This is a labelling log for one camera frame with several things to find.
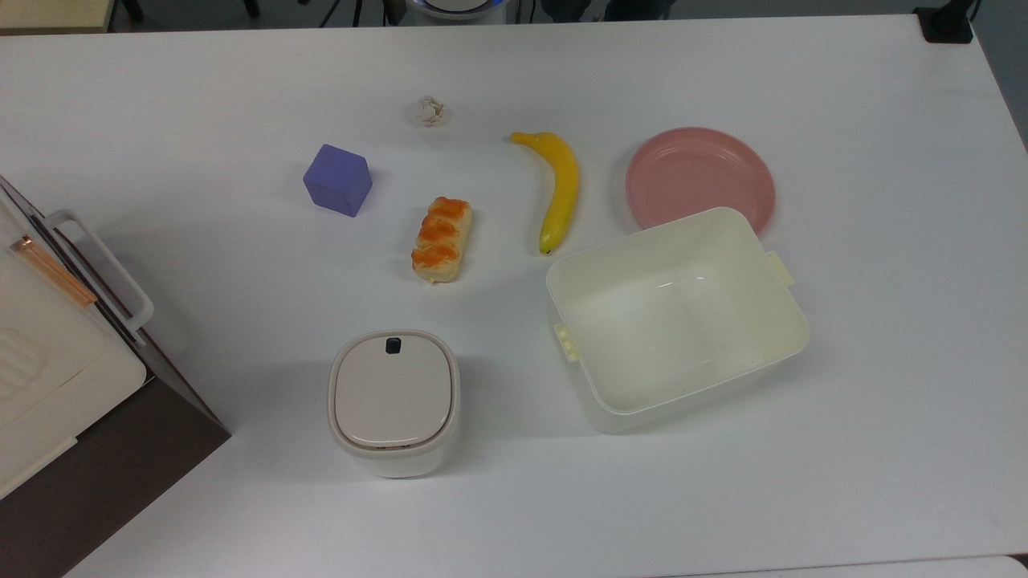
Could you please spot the light wooden table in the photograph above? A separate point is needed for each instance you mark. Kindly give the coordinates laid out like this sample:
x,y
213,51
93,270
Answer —
x,y
52,12

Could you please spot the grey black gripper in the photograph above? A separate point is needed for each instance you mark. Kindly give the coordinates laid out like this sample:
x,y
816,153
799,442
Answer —
x,y
391,8

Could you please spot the cream white cabinet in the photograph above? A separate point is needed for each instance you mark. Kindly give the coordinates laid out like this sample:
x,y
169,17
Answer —
x,y
40,361

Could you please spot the cream plastic open container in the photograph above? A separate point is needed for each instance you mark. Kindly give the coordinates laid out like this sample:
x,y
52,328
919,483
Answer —
x,y
675,321

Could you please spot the orange glazed bread loaf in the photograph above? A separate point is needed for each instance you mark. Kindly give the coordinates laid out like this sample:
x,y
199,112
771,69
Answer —
x,y
442,241

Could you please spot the pink round plate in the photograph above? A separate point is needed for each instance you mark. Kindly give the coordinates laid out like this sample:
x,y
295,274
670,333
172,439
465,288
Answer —
x,y
699,177

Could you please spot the purple foam cube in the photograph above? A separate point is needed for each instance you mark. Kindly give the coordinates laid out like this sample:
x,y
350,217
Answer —
x,y
337,181

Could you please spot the small white lidded bin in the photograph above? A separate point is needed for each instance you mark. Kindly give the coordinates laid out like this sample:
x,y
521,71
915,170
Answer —
x,y
393,401

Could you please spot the crumpled white paper ball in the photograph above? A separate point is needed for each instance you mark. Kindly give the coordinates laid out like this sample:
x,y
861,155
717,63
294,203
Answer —
x,y
430,112

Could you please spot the black table clamp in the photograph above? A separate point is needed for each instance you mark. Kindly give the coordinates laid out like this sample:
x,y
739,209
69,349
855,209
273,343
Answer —
x,y
948,24

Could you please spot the yellow banana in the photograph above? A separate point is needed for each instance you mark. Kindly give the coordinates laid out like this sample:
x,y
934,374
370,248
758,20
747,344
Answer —
x,y
562,189

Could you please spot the dark brown drawer box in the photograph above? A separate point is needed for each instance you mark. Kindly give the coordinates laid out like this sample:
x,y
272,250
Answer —
x,y
104,482

